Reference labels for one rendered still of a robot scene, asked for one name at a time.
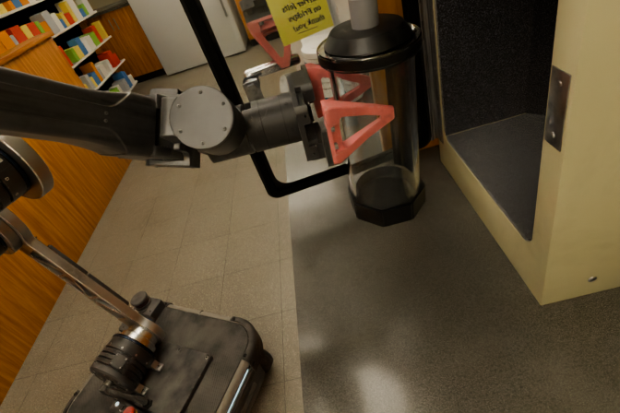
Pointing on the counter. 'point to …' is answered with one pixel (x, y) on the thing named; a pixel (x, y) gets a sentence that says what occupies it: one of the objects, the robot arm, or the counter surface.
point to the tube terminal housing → (570, 146)
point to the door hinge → (429, 40)
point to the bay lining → (494, 31)
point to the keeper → (557, 107)
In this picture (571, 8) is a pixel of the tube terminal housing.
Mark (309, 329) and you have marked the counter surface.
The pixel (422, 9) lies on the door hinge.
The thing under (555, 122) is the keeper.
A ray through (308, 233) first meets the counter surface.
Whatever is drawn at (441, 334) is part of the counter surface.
